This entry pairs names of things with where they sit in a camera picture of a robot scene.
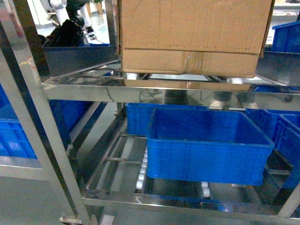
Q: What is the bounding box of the large cardboard box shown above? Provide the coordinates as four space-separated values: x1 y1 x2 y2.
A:
118 0 274 78

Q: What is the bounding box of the stainless steel shelf rack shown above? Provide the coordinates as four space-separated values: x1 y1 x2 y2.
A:
0 0 300 225

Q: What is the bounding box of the blue plastic crate rear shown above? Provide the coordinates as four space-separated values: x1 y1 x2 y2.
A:
125 103 209 136

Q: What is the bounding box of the blue plastic crate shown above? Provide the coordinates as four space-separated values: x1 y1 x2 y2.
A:
125 103 209 136
244 109 300 190
0 84 92 160
146 108 275 186

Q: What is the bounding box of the blue plastic crate front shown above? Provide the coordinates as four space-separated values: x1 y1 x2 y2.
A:
146 108 275 186

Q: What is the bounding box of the dark blue crate upper left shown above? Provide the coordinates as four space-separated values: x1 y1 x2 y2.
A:
43 44 117 76

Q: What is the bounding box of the black bag in crate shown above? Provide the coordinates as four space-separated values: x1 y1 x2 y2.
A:
38 20 89 47

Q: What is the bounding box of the blue plastic crate left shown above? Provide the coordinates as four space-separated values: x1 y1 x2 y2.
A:
0 84 92 160

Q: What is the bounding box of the blue plastic crate right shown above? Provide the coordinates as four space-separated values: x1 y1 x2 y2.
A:
244 109 300 190

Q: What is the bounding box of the blue crate upper right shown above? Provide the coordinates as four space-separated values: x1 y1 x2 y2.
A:
271 21 300 53

